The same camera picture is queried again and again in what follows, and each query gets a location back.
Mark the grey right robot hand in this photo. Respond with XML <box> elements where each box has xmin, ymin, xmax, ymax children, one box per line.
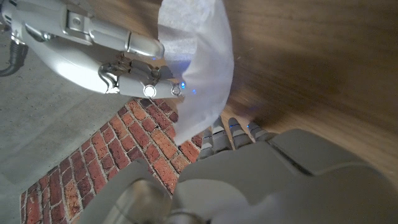
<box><xmin>0</xmin><ymin>0</ymin><xmax>187</xmax><ymax>100</ymax></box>

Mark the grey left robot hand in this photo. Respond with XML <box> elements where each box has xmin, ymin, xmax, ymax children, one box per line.
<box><xmin>77</xmin><ymin>116</ymin><xmax>398</xmax><ymax>224</ymax></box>

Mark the white paper coffee filter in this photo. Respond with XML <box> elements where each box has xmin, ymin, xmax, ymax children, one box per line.
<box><xmin>157</xmin><ymin>0</ymin><xmax>235</xmax><ymax>146</ymax></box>

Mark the red brick print backdrop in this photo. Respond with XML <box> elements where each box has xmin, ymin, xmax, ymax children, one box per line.
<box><xmin>19</xmin><ymin>98</ymin><xmax>205</xmax><ymax>224</ymax></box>

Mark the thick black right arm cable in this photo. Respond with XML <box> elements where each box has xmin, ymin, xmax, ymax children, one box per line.
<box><xmin>0</xmin><ymin>40</ymin><xmax>29</xmax><ymax>78</ymax></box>

